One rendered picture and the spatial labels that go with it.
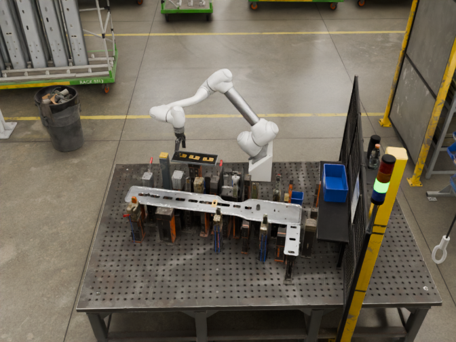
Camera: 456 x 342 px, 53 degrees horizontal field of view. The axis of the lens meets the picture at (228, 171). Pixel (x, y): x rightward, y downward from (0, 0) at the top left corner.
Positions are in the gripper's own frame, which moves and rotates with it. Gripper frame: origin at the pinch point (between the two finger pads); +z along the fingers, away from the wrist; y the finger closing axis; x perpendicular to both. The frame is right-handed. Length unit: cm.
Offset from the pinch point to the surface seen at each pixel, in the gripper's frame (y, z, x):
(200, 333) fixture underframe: 100, 91, 46
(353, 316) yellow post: 73, 63, 154
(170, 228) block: 55, 32, 10
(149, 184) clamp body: 24.6, 19.3, -19.4
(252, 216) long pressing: 37, 20, 70
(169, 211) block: 51, 17, 9
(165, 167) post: 6.0, 15.3, -12.3
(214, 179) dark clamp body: 12.3, 12.4, 32.3
